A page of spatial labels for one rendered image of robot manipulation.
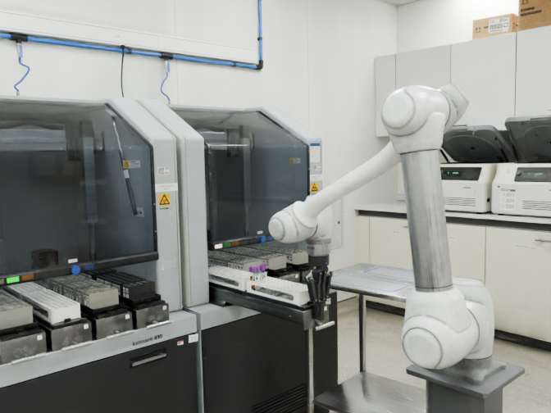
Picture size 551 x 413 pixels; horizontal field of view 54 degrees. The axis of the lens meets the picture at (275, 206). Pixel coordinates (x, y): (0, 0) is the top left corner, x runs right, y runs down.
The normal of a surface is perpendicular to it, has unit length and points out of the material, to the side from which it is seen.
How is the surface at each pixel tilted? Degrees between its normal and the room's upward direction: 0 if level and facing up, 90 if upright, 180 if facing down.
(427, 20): 90
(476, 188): 90
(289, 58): 90
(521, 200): 90
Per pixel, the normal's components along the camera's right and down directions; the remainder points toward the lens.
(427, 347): -0.63, 0.19
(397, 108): -0.65, -0.02
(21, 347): 0.68, 0.06
